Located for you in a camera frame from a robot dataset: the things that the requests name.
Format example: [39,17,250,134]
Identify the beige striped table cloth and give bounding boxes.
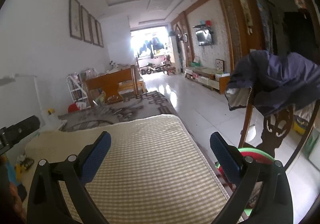
[25,115,229,223]

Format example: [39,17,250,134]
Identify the white bookshelf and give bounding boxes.
[66,73,90,110]

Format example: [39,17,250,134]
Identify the framed wall pictures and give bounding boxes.
[69,0,104,48]

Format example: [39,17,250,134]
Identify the carved wooden chair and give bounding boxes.
[238,89,319,171]

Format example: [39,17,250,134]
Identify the red bin with green rim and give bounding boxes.
[215,147,275,218]

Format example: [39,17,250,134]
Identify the low TV cabinet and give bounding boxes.
[185,67,230,94]

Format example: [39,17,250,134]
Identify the blue toy with yellow handles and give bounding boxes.
[1,154,34,186]

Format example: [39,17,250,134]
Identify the dark blue jacket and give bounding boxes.
[225,50,319,116]

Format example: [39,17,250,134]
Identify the patterned dark rug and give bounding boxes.
[59,91,178,132]

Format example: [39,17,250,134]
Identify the wall mounted television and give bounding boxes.
[196,29,214,46]

